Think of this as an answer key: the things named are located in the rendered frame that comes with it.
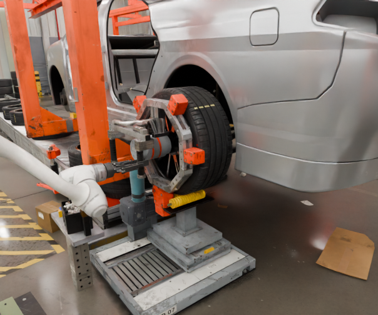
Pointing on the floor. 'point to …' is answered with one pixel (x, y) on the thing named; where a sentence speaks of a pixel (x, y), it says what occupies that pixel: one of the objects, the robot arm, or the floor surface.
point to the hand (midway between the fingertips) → (141, 162)
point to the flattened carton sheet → (348, 253)
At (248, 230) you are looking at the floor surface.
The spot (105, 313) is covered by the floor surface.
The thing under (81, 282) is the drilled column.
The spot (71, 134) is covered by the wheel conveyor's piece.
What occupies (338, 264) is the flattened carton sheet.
